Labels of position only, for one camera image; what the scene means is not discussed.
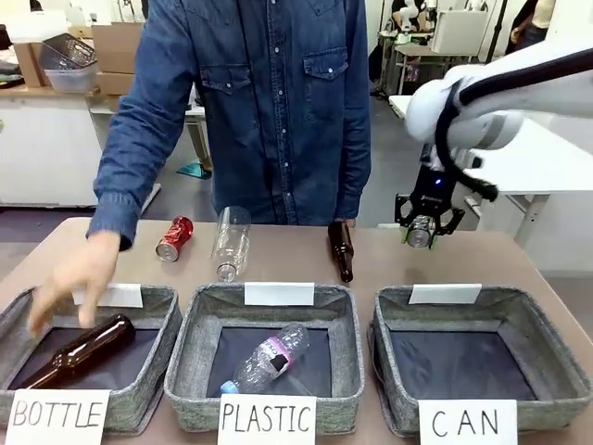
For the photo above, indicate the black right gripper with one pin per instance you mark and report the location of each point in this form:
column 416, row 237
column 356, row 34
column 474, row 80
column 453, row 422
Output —
column 433, row 192

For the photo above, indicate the silver aluminium can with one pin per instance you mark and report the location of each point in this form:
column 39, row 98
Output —
column 419, row 234

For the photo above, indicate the brown glass bottle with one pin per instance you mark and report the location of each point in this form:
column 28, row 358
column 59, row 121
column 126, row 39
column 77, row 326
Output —
column 342, row 248
column 88, row 345

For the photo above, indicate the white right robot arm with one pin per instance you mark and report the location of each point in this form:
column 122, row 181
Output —
column 431, row 106

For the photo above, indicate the person's right forearm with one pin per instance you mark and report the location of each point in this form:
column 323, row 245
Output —
column 116, row 208

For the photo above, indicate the person's left forearm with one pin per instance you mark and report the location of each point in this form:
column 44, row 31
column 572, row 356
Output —
column 354, row 185

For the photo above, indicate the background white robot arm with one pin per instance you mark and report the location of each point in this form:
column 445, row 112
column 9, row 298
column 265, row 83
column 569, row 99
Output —
column 407, row 14

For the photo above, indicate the grey basket labelled can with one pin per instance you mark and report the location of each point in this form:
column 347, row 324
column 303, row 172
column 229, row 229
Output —
column 546, row 334

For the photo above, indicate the white CAN paper label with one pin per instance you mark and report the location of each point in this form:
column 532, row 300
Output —
column 468, row 422

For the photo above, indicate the grey basket labelled plastic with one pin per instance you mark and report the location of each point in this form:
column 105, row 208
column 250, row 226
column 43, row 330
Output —
column 204, row 324

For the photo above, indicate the crushed red can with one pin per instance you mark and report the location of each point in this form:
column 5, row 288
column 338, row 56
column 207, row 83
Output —
column 173, row 241

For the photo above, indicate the grey basket labelled bottle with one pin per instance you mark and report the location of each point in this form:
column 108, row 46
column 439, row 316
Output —
column 153, row 352

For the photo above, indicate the person's left hand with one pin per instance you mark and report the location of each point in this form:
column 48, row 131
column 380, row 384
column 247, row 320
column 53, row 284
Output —
column 349, row 223

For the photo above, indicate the person's right hand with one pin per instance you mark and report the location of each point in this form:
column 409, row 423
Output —
column 79, row 273

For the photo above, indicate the blank white card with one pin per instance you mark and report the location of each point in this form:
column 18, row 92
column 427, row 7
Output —
column 279, row 294
column 125, row 296
column 445, row 294

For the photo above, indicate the white side table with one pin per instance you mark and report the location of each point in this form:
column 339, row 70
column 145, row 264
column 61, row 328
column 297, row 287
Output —
column 546, row 167

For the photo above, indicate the person in denim shirt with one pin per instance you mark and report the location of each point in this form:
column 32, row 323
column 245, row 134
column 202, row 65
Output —
column 278, row 116

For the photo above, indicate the white box on background table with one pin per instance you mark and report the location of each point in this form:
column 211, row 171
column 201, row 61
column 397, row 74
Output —
column 461, row 32

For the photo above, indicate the clear plastic bottle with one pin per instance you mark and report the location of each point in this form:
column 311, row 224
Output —
column 231, row 241

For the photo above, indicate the purple label plastic bottle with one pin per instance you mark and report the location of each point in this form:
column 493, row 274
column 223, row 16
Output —
column 268, row 359

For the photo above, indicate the background person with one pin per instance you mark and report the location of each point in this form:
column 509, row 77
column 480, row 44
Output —
column 533, row 25

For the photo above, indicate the teal object on floor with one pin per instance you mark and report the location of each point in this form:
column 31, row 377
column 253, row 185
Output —
column 194, row 169

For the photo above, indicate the white PLASTIC paper label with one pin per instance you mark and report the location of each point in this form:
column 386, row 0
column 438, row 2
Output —
column 266, row 417

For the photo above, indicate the flat cardboard box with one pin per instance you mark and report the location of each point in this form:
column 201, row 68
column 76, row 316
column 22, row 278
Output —
column 116, row 83

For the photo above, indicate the large cardboard box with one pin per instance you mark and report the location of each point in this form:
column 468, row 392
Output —
column 118, row 46

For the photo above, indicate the clear plastic storage tub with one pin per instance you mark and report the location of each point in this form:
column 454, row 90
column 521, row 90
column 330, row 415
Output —
column 71, row 80

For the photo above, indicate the white cabinet with wood top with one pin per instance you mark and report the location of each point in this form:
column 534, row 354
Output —
column 46, row 143

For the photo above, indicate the black plastic crate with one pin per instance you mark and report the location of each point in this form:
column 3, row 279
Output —
column 67, row 51

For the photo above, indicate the white BOTTLE paper label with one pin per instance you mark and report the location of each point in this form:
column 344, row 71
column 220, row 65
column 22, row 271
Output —
column 58, row 415

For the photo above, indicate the small cardboard box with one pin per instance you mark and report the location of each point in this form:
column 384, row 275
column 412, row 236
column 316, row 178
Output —
column 30, row 65

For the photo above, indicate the white foam box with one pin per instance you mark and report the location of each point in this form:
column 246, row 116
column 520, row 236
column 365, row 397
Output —
column 34, row 25

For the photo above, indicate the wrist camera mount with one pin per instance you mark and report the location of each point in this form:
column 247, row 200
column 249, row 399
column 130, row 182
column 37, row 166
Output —
column 433, row 158

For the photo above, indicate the background metal frame table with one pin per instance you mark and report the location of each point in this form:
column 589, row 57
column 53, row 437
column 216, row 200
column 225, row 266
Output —
column 417, row 55

